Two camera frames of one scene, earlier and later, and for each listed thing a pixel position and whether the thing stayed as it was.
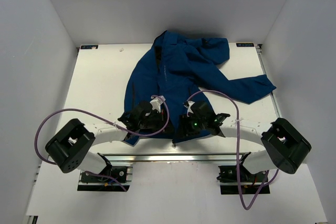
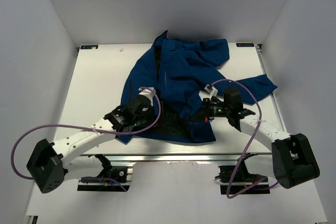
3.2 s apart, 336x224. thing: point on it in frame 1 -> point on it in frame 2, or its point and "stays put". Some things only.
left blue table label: (89, 47) stays put
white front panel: (175, 193) stays put
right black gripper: (184, 120) -> (204, 112)
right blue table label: (244, 44) stays put
